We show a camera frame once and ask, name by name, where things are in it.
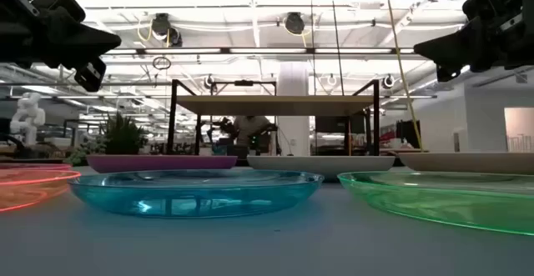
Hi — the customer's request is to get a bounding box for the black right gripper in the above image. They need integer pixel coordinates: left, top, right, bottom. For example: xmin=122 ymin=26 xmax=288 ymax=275
xmin=413 ymin=0 xmax=534 ymax=83

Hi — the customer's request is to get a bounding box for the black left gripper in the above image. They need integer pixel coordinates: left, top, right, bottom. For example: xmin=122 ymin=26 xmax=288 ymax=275
xmin=0 ymin=0 xmax=122 ymax=93

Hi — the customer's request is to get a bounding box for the cream matte plate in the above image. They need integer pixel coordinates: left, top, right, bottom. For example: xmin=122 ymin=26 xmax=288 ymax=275
xmin=397 ymin=151 xmax=534 ymax=176

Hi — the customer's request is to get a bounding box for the red transparent plastic plate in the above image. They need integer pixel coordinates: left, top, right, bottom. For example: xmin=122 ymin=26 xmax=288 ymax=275
xmin=0 ymin=163 xmax=73 ymax=172

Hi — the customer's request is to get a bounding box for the purple matte plate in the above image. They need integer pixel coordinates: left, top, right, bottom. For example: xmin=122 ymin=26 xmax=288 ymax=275
xmin=86 ymin=154 xmax=239 ymax=174

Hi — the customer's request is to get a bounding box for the orange transparent plastic plate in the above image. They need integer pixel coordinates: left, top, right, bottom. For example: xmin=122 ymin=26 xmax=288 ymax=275
xmin=0 ymin=168 xmax=82 ymax=213

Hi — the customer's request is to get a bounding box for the green transparent plastic plate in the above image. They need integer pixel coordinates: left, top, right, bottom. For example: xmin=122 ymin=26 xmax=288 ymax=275
xmin=336 ymin=170 xmax=534 ymax=237

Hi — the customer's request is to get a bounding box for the white matte plate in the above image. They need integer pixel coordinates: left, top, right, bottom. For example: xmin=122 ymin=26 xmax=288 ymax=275
xmin=246 ymin=154 xmax=396 ymax=182

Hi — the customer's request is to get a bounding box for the blue transparent plastic plate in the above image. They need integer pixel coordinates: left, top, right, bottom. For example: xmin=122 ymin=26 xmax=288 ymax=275
xmin=68 ymin=168 xmax=325 ymax=219

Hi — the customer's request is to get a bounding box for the green succulent plant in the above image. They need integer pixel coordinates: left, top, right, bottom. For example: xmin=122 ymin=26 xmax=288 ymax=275
xmin=65 ymin=112 xmax=149 ymax=167

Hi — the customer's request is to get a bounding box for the white building column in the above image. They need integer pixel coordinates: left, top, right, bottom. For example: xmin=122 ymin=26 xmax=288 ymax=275
xmin=276 ymin=61 xmax=312 ymax=157

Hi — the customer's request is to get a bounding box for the person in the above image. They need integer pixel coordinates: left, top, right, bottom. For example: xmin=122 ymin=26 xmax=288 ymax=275
xmin=214 ymin=115 xmax=279 ymax=154

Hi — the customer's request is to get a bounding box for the yellow hanging cable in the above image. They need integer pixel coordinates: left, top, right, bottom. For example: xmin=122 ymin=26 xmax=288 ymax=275
xmin=382 ymin=0 xmax=425 ymax=152

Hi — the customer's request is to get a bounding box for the black ceiling cable reel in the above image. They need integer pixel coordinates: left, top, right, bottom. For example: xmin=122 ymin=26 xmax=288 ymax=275
xmin=149 ymin=12 xmax=184 ymax=48
xmin=284 ymin=12 xmax=306 ymax=36

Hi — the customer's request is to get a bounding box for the black hanging cable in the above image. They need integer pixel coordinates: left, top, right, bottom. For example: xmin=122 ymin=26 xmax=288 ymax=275
xmin=328 ymin=0 xmax=345 ymax=97

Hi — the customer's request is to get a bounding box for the wooden shelf black metal frame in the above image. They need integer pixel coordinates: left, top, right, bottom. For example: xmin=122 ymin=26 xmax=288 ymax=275
xmin=166 ymin=78 xmax=381 ymax=157

